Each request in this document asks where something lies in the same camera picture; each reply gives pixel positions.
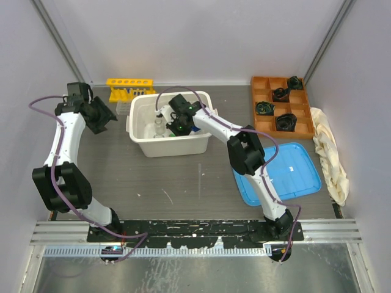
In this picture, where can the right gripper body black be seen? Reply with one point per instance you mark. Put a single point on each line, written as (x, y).
(178, 128)

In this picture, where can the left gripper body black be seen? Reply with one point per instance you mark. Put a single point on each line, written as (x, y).
(101, 115)

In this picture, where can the small glass beaker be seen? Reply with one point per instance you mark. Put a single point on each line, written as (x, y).
(159, 126)

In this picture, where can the white plastic bin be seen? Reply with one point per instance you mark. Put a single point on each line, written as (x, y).
(140, 126)

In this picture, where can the clear acrylic tube rack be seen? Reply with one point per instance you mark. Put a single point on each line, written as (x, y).
(123, 108)

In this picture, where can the yellow test tube rack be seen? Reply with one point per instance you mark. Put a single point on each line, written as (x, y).
(125, 90)

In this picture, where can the blue plastic tray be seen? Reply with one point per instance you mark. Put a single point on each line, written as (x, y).
(292, 174)

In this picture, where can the blue handled brush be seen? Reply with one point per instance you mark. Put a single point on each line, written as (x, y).
(194, 128)

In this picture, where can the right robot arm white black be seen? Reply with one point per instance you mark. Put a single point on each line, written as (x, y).
(245, 152)

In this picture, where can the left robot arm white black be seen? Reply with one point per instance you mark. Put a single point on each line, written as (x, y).
(60, 183)

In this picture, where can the orange compartment tray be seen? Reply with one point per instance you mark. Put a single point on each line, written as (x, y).
(273, 97)

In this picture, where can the cream cloth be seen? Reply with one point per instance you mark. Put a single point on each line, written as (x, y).
(335, 176)

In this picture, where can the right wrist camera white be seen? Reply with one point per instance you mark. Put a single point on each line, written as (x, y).
(165, 113)

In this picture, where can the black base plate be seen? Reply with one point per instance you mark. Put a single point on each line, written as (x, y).
(193, 234)

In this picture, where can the white slotted cable duct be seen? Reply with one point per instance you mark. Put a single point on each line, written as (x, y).
(115, 251)

